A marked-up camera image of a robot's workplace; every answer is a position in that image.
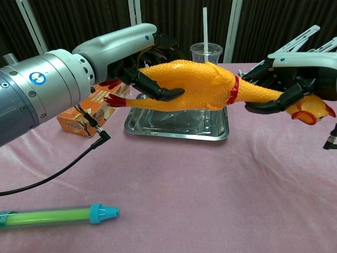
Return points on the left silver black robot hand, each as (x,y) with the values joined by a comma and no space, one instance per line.
(118,48)

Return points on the white aluminium frame post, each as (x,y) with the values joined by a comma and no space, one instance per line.
(233,29)
(30,23)
(135,11)

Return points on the white drinking straw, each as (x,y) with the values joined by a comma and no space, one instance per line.
(205,29)

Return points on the orange cardboard snack box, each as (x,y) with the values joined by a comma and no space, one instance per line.
(79,122)

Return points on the black pleated curtain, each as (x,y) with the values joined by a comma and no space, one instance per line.
(87,18)

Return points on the green blue water squirter toy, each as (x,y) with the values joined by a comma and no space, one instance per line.
(52,216)

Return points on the stainless steel rectangular tray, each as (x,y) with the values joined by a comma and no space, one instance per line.
(179,125)

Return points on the white folding laptop stand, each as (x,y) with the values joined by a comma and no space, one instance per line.
(310,31)

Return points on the clear plastic cup orange drink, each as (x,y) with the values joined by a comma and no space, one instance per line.
(210,52)

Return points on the yellow rubber chicken toy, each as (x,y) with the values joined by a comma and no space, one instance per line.
(200,81)

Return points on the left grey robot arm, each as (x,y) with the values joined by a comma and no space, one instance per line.
(31,95)

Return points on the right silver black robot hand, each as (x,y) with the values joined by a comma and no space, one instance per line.
(302,63)

